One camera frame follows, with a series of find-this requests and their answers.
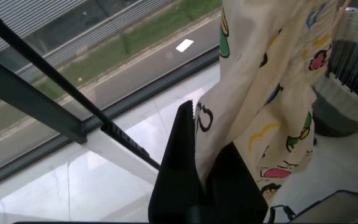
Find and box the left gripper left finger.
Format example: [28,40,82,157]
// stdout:
[147,100,204,222]

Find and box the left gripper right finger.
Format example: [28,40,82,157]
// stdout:
[197,141,269,222]

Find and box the cream printed garment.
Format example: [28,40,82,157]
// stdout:
[193,0,338,206]

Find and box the white laundry basket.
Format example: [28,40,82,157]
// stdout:
[311,7,358,138]

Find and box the black clothes rack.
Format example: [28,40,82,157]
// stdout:
[0,1,162,171]

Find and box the window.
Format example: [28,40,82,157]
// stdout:
[0,0,223,192]

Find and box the black cable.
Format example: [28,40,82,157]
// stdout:
[267,204,297,223]

